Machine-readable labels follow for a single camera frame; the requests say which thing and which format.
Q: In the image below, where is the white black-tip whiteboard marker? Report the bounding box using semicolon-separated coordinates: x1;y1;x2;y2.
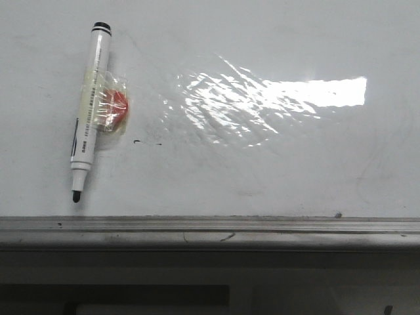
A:
70;22;112;203

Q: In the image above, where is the red round magnet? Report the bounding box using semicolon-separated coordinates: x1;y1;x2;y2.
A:
78;70;129;133

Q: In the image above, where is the grey metal whiteboard frame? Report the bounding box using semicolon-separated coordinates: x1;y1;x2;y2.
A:
1;216;419;251

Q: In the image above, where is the white whiteboard surface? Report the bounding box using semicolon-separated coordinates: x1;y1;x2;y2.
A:
1;1;419;218

